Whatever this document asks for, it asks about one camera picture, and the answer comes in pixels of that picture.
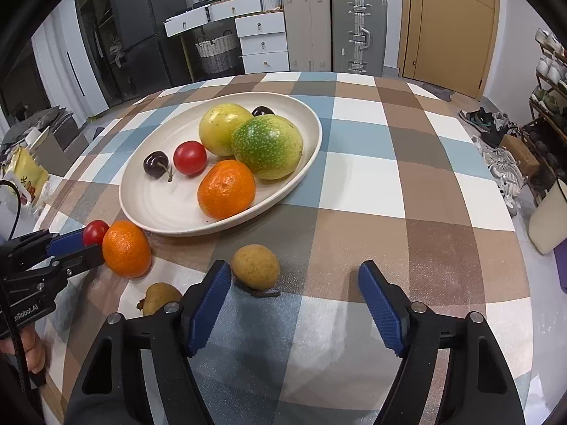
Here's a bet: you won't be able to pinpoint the dark grey fridge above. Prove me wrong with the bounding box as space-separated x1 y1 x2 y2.
108 0 191 99

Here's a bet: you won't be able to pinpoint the purple bag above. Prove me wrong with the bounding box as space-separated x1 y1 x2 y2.
553 243 567 295

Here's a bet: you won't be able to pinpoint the dark green sneaker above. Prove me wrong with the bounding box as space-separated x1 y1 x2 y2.
458 107 499 136

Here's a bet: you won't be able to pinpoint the brown kiwi fruit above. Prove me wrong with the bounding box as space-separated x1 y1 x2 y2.
136 282 183 317

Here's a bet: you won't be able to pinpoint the red cherry tomato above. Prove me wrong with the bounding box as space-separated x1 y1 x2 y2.
173 141 208 176
83 220 110 247

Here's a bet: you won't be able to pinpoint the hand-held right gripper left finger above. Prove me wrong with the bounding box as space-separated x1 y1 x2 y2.
66 259 234 425

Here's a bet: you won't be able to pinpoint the wooden door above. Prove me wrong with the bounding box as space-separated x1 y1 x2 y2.
397 0 501 98

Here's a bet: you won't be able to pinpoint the silver grey suitcase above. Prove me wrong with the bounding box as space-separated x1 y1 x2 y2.
331 0 388 76

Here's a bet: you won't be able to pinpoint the cream round plate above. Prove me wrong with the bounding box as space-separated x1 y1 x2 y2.
119 91 322 237

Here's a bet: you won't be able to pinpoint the woven laundry basket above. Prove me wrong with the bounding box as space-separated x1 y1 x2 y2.
195 30 242 75

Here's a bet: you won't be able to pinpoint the black open wardrobe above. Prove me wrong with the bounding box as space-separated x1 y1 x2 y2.
73 0 134 108

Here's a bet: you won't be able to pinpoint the white drawer desk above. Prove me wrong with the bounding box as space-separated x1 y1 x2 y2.
164 0 291 74

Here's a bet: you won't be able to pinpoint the white grey sneaker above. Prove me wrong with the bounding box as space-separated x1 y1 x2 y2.
492 161 528 217
472 135 526 187

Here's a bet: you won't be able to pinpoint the small cardboard box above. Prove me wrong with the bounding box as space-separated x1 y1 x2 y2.
500 134 540 178

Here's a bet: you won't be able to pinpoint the beige suitcase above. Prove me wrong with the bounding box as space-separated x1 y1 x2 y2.
282 0 333 73

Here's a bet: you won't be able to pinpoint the white enamel bucket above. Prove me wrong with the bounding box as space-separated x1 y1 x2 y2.
528 177 567 255

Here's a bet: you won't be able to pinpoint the grey storage box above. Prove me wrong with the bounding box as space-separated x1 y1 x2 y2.
31 116 89 178

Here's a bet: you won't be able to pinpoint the wooden shoe rack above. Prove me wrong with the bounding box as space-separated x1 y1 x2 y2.
527 29 567 204

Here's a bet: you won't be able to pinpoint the dark cherry with stem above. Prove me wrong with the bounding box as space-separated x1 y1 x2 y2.
142 151 174 182

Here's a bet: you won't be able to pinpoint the yellow snack bag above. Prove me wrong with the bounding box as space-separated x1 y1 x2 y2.
2 146 49 208

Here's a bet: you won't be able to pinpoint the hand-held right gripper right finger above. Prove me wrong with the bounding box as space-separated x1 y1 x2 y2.
357 260 526 425

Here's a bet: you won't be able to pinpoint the person's left hand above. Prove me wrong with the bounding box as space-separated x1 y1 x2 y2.
0 328 47 375

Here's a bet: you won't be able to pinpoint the black cable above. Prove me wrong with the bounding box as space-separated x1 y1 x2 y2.
0 181 23 240

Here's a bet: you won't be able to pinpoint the green yellow passion fruit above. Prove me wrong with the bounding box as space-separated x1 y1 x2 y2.
231 115 304 181

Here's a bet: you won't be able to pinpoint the row of shoes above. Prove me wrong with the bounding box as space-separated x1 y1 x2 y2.
534 29 567 142

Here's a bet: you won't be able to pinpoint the orange mandarin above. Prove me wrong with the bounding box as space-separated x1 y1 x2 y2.
102 220 152 279
197 159 257 220

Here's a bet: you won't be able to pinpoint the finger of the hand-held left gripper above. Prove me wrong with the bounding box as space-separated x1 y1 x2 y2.
52 244 105 278
46 228 96 258

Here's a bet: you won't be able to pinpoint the checked tablecloth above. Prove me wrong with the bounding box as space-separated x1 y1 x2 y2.
33 71 532 425

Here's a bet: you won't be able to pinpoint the brown longan with twig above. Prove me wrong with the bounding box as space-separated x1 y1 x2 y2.
230 244 281 298

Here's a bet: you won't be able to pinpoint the grey pillows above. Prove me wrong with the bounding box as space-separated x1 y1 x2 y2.
0 106 74 152

